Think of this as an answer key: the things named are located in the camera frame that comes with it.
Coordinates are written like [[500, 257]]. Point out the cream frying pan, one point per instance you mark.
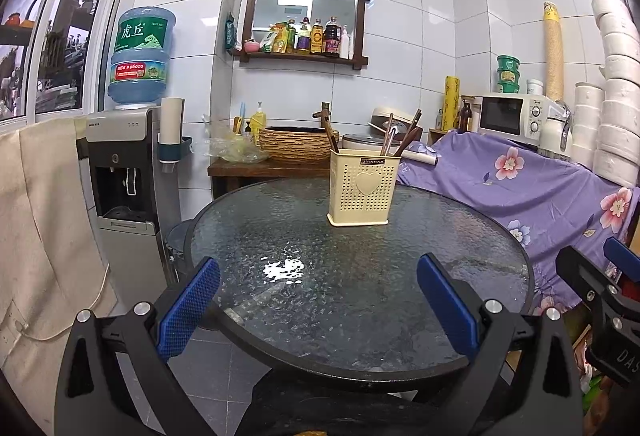
[[420, 158]]

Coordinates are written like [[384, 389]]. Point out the bronze faucet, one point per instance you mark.
[[324, 114]]

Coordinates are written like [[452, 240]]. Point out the blue water cooler bottle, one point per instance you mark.
[[140, 61]]

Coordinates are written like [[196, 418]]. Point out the green oil bottle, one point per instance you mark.
[[291, 37]]

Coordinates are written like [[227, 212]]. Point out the green packet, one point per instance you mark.
[[229, 32]]

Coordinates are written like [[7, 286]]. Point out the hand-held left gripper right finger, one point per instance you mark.
[[447, 306]]

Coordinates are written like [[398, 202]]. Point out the dark wooden washstand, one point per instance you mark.
[[260, 171]]

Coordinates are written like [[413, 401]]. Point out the dark soy sauce bottle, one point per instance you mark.
[[331, 40]]

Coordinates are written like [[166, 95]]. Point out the yellow dish soap bottle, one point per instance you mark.
[[258, 124]]

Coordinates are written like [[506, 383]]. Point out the dark wooden mirror shelf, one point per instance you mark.
[[300, 59]]

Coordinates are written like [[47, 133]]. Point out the cream plastic utensil holder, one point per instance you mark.
[[365, 206]]

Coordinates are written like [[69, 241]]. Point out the glass pan lid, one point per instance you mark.
[[360, 139]]

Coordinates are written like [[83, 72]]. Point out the yellow wrap roll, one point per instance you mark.
[[451, 104]]

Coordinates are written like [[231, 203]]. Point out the grey blue trash can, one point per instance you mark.
[[180, 236]]

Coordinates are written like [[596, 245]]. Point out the white green pouch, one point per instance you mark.
[[267, 42]]

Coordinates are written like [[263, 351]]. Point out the short white paper cup stack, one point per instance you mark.
[[171, 121]]

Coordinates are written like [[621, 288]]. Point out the pink bowl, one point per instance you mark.
[[251, 46]]

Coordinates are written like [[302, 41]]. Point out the purple label bottle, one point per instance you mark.
[[303, 39]]

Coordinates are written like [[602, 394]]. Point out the grey water dispenser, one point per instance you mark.
[[125, 196]]

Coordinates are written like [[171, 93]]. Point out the yellow label sauce bottle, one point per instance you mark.
[[317, 39]]

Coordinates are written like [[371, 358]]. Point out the beige cloth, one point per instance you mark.
[[45, 241]]

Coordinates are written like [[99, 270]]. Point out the blue toothbrush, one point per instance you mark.
[[243, 116]]

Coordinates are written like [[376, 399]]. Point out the small wooden box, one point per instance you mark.
[[436, 137]]

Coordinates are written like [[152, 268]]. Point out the tall beige paper cup stack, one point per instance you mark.
[[553, 56]]

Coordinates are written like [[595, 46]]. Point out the white jar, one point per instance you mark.
[[534, 87]]

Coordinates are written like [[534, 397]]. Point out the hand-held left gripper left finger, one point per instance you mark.
[[190, 306]]

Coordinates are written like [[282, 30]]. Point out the ribbed brown wash basin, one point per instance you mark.
[[295, 146]]

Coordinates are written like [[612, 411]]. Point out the yellow pouch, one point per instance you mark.
[[279, 39]]

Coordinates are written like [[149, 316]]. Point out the purple floral cloth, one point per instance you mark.
[[525, 186]]

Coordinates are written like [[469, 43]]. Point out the blue cup holder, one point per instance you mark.
[[175, 151]]

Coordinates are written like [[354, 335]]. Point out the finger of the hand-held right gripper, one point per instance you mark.
[[622, 258], [585, 276]]

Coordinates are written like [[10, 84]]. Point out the white microwave oven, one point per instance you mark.
[[500, 119]]

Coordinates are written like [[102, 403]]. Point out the white plastic bottle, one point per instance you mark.
[[346, 45]]

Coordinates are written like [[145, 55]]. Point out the floral pump bottle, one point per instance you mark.
[[248, 131]]

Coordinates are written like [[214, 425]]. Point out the clear plastic bag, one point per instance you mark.
[[225, 149]]

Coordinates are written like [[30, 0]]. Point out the sliding glass window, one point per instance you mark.
[[60, 41]]

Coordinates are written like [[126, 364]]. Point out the white steel kettle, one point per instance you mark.
[[555, 136]]

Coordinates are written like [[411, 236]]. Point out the brown glass bottle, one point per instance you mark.
[[465, 119]]

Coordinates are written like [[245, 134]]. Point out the brown white rice cooker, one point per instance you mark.
[[380, 116]]

